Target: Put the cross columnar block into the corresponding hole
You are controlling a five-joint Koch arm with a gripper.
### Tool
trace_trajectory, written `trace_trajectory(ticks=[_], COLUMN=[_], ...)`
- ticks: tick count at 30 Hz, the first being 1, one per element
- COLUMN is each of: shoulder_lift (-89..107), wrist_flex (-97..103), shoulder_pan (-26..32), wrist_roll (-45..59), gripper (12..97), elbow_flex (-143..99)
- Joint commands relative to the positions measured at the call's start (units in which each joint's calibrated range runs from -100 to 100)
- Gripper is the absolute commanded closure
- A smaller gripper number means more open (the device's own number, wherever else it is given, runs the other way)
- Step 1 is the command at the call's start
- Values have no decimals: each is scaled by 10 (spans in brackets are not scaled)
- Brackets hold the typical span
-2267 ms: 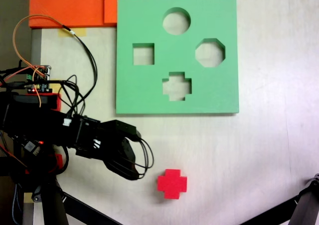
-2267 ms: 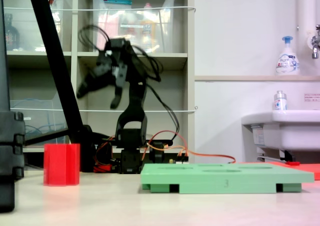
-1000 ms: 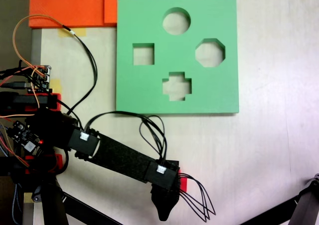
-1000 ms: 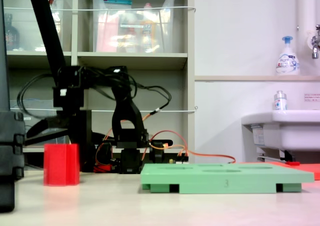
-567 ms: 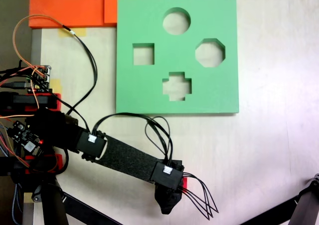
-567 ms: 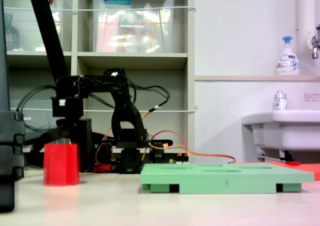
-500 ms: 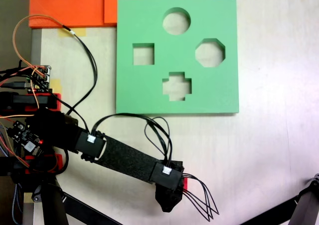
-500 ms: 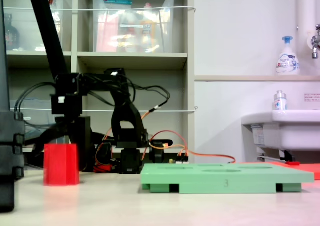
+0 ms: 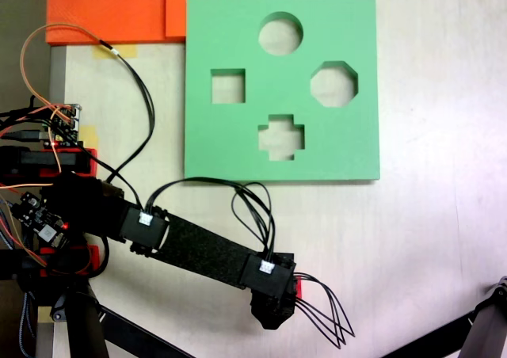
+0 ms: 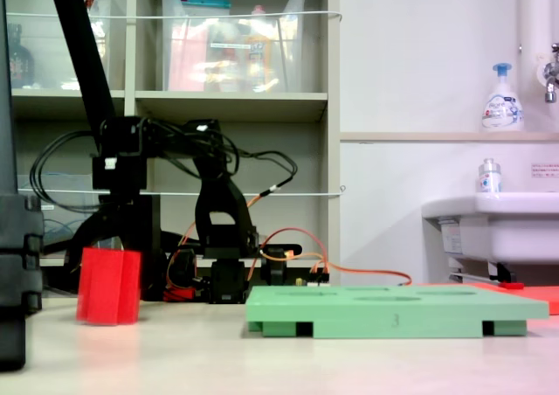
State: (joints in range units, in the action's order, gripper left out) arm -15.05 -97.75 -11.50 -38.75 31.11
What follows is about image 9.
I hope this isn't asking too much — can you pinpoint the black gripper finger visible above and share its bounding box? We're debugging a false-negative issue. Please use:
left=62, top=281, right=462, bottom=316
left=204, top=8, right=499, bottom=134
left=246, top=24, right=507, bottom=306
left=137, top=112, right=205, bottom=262
left=250, top=290, right=295, bottom=331

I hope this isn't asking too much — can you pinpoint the orange flat block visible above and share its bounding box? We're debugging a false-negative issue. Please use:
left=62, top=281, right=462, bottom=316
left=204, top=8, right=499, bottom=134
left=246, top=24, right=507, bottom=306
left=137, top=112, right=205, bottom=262
left=45, top=0, right=231, bottom=47

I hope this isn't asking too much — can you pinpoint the green shape sorting board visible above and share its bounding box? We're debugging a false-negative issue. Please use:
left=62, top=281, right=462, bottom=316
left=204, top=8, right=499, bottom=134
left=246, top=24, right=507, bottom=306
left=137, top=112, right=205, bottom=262
left=183, top=0, right=382, bottom=185

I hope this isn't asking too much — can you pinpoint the black notched tripod leg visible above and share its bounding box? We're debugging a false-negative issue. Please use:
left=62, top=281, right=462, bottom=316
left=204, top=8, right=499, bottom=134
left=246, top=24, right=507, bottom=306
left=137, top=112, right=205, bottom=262
left=379, top=276, right=507, bottom=358

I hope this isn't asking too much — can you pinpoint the red black table clamp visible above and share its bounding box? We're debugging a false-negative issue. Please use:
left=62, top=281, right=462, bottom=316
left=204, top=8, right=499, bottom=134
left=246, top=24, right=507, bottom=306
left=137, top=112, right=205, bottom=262
left=0, top=145, right=99, bottom=177
left=0, top=244, right=101, bottom=280

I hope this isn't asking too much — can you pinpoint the yellow masking tape piece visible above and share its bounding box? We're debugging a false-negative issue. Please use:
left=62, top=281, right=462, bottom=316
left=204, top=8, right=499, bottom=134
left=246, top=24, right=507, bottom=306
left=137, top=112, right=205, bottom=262
left=80, top=124, right=100, bottom=150
left=92, top=44, right=139, bottom=60

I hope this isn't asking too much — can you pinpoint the black circuit board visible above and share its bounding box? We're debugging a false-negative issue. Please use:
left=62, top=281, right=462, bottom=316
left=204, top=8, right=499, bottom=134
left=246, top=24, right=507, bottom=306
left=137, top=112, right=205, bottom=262
left=11, top=190, right=67, bottom=250

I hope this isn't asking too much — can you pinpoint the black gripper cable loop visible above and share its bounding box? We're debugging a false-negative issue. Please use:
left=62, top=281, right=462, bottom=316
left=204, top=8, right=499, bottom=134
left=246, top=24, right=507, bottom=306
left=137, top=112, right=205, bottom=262
left=294, top=272, right=356, bottom=350

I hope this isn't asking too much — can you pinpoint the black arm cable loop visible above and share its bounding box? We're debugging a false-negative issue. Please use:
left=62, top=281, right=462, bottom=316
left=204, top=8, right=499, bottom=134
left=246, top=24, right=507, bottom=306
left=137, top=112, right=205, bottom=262
left=144, top=177, right=276, bottom=261

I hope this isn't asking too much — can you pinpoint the long black cable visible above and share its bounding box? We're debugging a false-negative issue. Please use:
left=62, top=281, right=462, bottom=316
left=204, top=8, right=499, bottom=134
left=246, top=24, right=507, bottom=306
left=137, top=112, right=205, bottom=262
left=97, top=39, right=157, bottom=213

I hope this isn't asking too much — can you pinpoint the blue white braided cable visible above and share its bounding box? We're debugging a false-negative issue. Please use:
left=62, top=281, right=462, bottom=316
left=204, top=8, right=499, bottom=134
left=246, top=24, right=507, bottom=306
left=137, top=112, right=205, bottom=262
left=17, top=291, right=37, bottom=358

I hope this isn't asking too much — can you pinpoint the black USB cable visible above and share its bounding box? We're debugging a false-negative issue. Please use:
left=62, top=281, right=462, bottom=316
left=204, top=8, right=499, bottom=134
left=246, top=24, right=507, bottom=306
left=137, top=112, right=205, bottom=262
left=0, top=129, right=42, bottom=142

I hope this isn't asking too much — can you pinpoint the thin orange wire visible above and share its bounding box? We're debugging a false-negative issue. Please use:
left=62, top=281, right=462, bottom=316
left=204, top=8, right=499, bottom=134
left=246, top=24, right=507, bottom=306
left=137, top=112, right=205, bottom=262
left=19, top=22, right=105, bottom=116

